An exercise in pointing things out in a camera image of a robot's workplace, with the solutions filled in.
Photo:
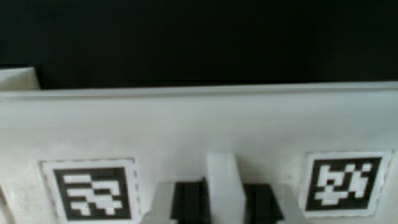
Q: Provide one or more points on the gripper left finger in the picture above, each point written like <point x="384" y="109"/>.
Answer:
<point x="190" y="211"/>

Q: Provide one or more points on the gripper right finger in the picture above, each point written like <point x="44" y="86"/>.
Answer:
<point x="261" y="207"/>

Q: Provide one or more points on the white door piece with knob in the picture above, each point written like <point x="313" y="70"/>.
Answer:
<point x="99" y="146"/>

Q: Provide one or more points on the white cabinet box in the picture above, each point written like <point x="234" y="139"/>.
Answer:
<point x="18" y="79"/>

